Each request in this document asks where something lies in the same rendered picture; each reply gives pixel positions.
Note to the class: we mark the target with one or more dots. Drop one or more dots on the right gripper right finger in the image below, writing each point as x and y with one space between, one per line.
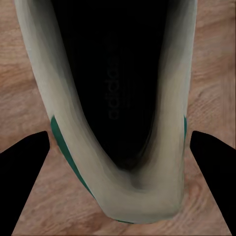
217 162

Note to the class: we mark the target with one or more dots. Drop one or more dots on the gym shoe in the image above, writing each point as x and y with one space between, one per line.
114 76

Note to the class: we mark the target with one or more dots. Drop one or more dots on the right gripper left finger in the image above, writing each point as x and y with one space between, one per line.
19 168

